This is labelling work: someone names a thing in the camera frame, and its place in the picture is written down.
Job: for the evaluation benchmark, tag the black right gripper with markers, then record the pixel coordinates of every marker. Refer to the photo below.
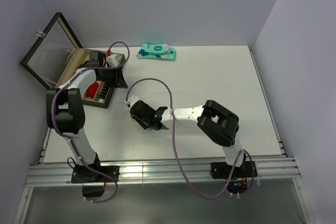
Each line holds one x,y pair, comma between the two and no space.
143,125

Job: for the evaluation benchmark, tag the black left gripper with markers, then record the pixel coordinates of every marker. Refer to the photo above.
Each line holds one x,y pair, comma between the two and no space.
119,81

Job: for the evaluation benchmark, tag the black white striped sock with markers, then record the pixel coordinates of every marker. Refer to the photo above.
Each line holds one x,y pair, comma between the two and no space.
103,93

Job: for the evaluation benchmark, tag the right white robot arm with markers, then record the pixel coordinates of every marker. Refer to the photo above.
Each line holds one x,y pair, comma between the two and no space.
217,122

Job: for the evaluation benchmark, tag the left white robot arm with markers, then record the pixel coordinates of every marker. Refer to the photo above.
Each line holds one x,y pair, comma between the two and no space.
66,114

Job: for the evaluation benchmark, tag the mint green folded socks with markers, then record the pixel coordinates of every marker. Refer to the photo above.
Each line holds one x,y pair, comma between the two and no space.
158,51

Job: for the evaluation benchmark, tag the red rolled sock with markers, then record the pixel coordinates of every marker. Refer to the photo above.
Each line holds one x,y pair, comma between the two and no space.
92,90

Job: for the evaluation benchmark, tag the black compartment box with lid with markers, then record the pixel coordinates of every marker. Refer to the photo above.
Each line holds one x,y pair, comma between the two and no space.
56,55

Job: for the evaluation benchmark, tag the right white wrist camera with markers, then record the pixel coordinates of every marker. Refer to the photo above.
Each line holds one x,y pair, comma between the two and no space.
131,101

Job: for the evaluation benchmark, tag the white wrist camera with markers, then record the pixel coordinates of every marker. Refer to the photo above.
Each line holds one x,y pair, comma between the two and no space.
113,59
131,101

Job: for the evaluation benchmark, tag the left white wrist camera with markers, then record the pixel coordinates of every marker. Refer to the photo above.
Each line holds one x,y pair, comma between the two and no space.
113,59

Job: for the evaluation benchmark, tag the aluminium mounting rail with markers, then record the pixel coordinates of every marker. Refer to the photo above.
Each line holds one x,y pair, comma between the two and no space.
163,171

